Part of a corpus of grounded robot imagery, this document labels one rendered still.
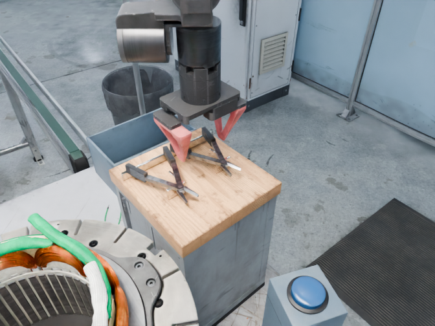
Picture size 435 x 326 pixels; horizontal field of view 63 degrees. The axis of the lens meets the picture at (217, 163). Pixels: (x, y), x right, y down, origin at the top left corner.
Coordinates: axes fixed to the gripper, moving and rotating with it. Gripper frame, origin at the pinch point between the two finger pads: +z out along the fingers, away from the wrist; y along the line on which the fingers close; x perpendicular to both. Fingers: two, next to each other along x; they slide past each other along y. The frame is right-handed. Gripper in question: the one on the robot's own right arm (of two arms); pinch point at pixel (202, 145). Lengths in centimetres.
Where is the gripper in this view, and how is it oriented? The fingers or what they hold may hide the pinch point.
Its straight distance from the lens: 57.1
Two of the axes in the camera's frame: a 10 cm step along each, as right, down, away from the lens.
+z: -0.1, 7.5, 6.6
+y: -7.6, 4.3, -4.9
